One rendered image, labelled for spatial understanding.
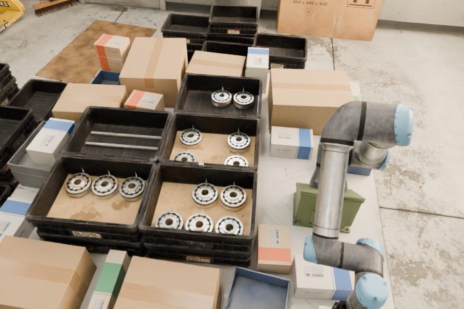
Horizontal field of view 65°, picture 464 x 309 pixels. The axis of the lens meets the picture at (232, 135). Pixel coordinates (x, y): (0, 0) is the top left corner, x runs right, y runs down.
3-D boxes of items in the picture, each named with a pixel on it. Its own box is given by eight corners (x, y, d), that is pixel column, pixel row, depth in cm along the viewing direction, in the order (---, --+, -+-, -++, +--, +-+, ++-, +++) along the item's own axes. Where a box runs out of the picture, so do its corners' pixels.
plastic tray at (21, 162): (46, 127, 175) (42, 120, 171) (84, 134, 172) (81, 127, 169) (11, 171, 156) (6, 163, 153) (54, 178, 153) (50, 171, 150)
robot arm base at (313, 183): (342, 188, 155) (345, 165, 154) (351, 194, 140) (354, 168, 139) (306, 183, 156) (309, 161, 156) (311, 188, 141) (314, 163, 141)
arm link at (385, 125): (349, 139, 153) (362, 94, 102) (387, 144, 149) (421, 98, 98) (345, 167, 150) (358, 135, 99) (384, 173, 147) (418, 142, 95)
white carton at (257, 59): (247, 60, 219) (248, 47, 213) (267, 61, 219) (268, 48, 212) (245, 80, 205) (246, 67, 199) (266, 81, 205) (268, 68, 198)
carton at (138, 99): (164, 105, 191) (163, 94, 186) (156, 121, 183) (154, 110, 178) (136, 100, 194) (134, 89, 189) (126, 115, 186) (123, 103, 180)
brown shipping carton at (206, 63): (244, 78, 221) (246, 56, 210) (238, 101, 206) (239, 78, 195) (197, 72, 225) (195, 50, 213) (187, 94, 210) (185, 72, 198)
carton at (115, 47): (131, 48, 215) (128, 37, 210) (121, 60, 207) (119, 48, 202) (106, 45, 218) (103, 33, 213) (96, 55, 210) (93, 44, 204)
